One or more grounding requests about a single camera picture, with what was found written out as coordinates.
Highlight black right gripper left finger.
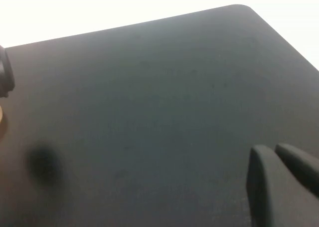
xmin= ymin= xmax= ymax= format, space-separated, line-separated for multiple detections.
xmin=246 ymin=144 xmax=319 ymax=227

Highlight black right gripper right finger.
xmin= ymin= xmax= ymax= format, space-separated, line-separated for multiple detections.
xmin=274 ymin=143 xmax=319 ymax=197

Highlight black over-ear headphones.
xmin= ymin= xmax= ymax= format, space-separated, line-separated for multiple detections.
xmin=0 ymin=44 xmax=16 ymax=98

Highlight wooden tree-shaped headphone stand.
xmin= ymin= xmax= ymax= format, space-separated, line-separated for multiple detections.
xmin=0 ymin=104 xmax=8 ymax=141

